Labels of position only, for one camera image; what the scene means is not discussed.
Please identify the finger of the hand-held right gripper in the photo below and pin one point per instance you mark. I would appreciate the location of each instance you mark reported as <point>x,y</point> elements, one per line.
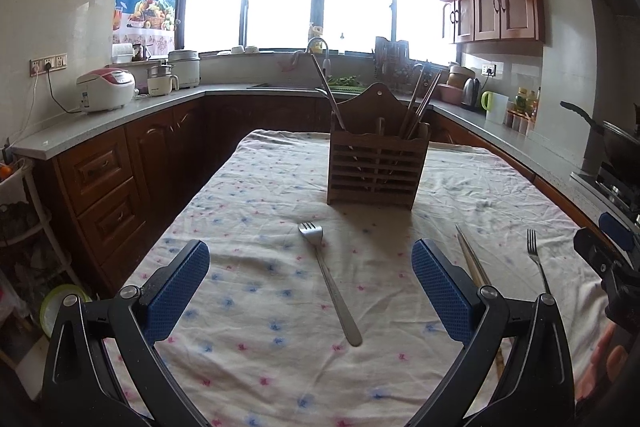
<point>617,232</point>
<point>595,249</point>

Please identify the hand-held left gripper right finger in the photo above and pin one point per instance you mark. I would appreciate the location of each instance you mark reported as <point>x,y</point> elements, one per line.
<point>442,292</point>

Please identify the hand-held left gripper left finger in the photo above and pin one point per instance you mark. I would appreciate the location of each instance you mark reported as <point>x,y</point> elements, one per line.
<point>175,292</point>

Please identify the metal fork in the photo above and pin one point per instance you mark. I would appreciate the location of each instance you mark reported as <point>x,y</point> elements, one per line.
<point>330,287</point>
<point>537,262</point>

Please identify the wooden utensil holder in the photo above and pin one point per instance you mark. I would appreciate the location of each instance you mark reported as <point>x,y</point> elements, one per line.
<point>375,172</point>

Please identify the wooden chopstick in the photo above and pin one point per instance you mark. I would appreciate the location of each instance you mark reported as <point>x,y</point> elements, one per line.
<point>411,102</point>
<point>469,254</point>
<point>418,102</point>
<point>430,104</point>
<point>424,104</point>
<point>477,259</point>

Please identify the person's right hand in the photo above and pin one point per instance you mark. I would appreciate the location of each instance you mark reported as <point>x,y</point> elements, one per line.
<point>600,352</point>

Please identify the steel gas stove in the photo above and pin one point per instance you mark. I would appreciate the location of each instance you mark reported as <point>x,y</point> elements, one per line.
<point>615,197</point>

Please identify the black wok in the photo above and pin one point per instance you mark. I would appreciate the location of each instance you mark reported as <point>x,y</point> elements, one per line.
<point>620,142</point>

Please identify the floral white tablecloth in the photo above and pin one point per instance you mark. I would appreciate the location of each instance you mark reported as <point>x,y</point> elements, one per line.
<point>260,232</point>

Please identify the green rimmed white basin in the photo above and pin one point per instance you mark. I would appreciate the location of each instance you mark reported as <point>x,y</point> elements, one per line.
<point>60,294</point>

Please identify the wooden base cabinets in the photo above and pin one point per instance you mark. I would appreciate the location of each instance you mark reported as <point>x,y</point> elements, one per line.
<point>100,187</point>

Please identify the yellow oil bottle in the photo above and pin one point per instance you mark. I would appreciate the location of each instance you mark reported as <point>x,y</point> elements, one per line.
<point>533,102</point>
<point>521,99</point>

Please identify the white storage rack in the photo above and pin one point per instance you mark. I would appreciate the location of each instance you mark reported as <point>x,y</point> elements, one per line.
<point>30,192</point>

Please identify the grey kitchen countertop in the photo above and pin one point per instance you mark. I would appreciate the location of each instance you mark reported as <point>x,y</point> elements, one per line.
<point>125,107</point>

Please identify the steel electric kettle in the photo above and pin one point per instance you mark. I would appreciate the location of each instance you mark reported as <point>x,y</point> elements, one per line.
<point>470,94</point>

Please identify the pink plastic basin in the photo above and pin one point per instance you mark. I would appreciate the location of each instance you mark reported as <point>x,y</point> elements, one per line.
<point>452,93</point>

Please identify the small white electric pot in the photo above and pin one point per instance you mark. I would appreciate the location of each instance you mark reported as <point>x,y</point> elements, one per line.
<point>162,84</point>

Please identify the white and red rice cooker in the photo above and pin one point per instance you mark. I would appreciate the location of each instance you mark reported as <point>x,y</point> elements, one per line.
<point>105,89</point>

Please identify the beige ceramic pot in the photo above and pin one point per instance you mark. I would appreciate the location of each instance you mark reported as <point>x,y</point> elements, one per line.
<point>461,74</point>

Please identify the silver rice cooker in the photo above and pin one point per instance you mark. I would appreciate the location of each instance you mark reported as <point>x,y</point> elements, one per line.
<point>185,69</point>

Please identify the kitchen sink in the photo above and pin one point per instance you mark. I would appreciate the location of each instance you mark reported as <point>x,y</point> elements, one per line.
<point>265,85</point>

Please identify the dish drying rack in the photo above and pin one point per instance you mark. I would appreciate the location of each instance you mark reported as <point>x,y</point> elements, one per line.
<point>392,57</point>

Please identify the white plastic box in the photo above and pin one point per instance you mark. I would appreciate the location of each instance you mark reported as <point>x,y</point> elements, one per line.
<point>123,54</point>

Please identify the white bowl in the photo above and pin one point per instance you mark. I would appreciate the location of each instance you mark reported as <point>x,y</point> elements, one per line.
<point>251,50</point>
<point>237,50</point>

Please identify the pink dishcloth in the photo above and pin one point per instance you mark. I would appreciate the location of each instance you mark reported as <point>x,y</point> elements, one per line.
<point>291,62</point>

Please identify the chrome faucet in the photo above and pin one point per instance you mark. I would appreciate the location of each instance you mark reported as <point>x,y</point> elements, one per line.
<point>325,62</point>

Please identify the clear soap dispenser bottle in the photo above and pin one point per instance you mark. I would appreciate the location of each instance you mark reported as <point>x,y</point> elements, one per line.
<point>342,44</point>

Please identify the triple wall socket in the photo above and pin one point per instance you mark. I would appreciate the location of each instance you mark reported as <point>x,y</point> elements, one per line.
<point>47,64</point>

